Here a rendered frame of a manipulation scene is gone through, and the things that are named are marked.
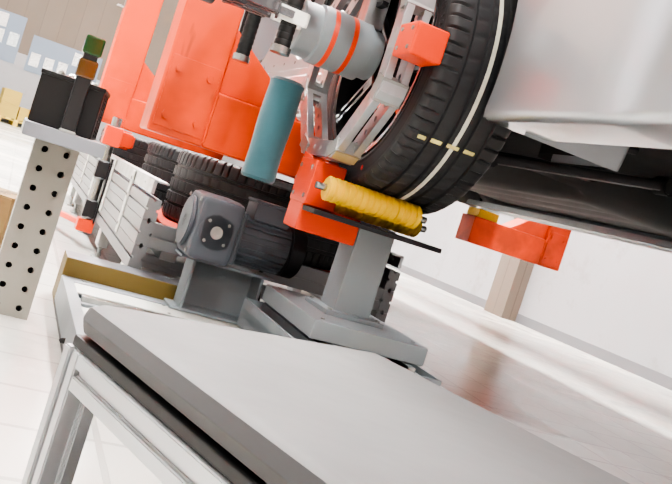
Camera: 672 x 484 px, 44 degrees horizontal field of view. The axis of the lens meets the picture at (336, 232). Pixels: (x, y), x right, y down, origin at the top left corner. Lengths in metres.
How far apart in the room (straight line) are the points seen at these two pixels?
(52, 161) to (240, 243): 0.54
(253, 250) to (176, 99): 0.47
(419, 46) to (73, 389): 1.19
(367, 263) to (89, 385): 1.42
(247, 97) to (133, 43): 1.94
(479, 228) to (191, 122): 2.90
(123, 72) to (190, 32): 1.93
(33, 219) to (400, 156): 0.86
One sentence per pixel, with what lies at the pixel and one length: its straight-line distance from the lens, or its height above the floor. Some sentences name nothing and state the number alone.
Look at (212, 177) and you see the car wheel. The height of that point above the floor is 0.45.
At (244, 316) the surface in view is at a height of 0.12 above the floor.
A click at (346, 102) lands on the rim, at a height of 0.75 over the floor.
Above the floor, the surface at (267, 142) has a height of 0.57.
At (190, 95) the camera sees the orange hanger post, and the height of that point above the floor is 0.65.
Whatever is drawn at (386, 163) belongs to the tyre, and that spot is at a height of 0.60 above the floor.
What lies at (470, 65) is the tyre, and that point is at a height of 0.85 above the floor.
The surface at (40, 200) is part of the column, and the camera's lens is 2.05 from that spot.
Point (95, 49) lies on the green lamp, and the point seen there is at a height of 0.63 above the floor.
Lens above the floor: 0.48
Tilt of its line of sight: 2 degrees down
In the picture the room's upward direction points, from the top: 18 degrees clockwise
